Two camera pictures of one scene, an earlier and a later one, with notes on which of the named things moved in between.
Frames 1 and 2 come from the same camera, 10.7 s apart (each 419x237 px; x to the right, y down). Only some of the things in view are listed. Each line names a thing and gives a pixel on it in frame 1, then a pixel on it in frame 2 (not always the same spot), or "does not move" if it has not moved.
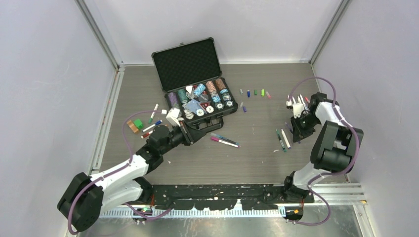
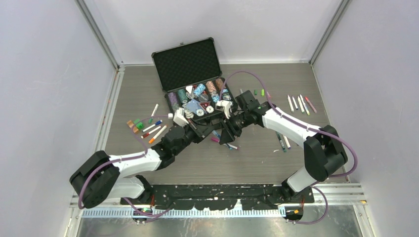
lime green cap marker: x=303 y=102 does not move
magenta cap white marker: x=224 y=142 does not move
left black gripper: x=190 y=135 → x=199 y=131
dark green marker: x=280 y=141 does not move
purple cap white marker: x=288 y=146 does not move
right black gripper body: x=305 y=124 → x=237 y=123
